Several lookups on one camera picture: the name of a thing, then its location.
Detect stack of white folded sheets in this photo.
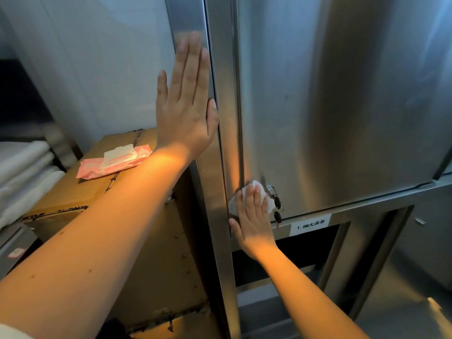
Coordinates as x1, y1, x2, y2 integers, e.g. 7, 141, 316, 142
0, 140, 67, 230

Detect person's left hand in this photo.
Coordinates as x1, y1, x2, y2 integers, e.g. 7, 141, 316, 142
156, 31, 219, 163

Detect person's white sleeve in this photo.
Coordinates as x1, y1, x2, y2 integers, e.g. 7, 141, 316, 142
0, 323, 34, 339

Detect brown taped cardboard box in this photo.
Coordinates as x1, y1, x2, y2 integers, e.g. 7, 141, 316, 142
129, 308, 223, 339
21, 127, 212, 331

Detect person's left forearm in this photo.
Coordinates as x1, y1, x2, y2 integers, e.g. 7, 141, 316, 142
0, 144, 198, 339

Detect person's right hand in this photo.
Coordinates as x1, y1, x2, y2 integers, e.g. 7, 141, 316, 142
228, 185, 278, 260

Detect black-headed keys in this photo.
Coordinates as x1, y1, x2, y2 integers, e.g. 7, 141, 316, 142
272, 195, 284, 230

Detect white wet wipe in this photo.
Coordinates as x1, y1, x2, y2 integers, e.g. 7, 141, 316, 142
227, 179, 276, 216

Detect stainless steel cabinet body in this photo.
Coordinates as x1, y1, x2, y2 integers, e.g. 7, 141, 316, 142
164, 0, 452, 339

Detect steel linen shelf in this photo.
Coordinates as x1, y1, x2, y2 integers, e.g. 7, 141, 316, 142
0, 17, 80, 279

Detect person's right forearm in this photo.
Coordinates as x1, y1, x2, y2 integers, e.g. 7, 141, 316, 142
254, 243, 371, 339

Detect pink wet wipes pack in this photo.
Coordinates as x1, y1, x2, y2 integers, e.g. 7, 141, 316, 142
76, 144, 153, 180

